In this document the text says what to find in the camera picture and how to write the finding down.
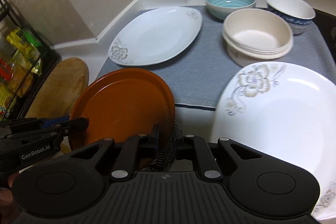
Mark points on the oval white floral plate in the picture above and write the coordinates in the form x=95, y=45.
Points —
x=156, y=36

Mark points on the teal glazed bowl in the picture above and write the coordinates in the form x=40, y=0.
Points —
x=222, y=8

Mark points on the wooden cutting board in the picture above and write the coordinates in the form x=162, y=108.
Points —
x=60, y=90

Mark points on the cream bowls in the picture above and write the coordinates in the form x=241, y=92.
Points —
x=254, y=35

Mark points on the grey dish mat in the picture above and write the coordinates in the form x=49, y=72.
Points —
x=198, y=75

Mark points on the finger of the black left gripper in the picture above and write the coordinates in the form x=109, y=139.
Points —
x=60, y=127
x=29, y=124

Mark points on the large square floral plate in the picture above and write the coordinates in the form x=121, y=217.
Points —
x=286, y=111

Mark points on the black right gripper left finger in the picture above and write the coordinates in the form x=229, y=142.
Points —
x=134, y=151

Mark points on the black gas stove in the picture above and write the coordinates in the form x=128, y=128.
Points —
x=326, y=24

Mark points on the blue patterned white bowl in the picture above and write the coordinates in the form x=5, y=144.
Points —
x=297, y=13

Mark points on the yellow green packages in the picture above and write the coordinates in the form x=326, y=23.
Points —
x=19, y=68

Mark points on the black wire rack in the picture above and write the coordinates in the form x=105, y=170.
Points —
x=10, y=21

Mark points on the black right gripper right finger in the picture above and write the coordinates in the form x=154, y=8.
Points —
x=196, y=150

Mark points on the brown round plate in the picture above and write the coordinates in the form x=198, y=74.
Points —
x=121, y=104

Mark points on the person left hand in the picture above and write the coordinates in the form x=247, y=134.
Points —
x=9, y=209

